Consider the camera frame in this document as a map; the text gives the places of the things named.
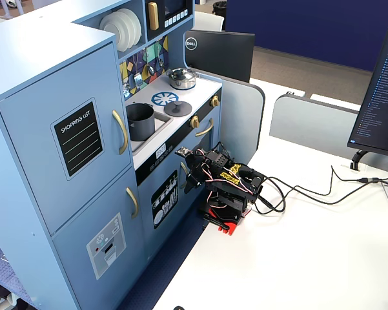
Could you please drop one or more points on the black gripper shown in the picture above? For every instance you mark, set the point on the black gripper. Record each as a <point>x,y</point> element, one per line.
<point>194,177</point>

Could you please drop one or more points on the dark gray pot lid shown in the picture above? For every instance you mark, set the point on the dark gray pot lid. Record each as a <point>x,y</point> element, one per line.
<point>177,108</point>

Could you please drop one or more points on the red robot base clamp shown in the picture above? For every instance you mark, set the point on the red robot base clamp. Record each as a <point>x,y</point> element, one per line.
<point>232,227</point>

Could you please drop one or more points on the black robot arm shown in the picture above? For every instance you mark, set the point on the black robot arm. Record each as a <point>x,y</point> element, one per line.
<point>232,190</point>

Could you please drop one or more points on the steel lid with black knob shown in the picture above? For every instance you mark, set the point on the steel lid with black knob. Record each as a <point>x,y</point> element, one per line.
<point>180,74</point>

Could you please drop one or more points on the gold stove knob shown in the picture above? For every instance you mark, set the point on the gold stove knob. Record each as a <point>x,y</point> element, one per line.
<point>215,101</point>
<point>194,121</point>

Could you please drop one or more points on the gray toy sink basin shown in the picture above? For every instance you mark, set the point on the gray toy sink basin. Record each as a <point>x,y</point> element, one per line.
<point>163,124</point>

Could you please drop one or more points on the dark gray cooking pot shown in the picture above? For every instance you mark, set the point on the dark gray cooking pot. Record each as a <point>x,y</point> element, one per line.
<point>142,124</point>

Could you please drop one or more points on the gray rounded desk divider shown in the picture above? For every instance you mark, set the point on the gray rounded desk divider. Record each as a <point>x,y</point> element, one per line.
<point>242,113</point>

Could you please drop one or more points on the stainless steel pot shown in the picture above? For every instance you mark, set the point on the stainless steel pot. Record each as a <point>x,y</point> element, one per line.
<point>181,84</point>

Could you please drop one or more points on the steel slotted spatula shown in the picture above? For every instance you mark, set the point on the steel slotted spatula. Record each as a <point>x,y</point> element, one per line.
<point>137,80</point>

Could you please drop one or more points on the steel ladle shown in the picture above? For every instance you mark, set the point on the steel ladle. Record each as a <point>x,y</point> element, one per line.
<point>151,69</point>

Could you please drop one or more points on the black shopping list board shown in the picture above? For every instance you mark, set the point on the black shopping list board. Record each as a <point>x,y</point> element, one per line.
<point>78,139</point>

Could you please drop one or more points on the black Dell monitor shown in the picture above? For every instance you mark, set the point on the black Dell monitor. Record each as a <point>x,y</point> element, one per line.
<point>222,55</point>

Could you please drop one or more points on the gray low desk divider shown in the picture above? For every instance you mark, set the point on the gray low desk divider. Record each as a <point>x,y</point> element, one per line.
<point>310,119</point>

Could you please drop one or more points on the white plate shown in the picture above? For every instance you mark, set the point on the white plate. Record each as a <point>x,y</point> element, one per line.
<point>111,30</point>
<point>138,29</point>
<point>131,34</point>

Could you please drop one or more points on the black trash bin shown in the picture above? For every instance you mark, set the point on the black trash bin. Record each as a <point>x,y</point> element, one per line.
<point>220,8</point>

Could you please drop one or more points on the light blue toy kitchen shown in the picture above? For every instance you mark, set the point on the light blue toy kitchen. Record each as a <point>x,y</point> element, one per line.
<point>35,64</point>

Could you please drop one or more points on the black monitor with lit screen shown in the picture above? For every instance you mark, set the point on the black monitor with lit screen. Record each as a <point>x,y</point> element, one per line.
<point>379,97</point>

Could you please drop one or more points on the small wrist camera board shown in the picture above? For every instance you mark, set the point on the small wrist camera board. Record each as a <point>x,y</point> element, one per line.
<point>183,152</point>

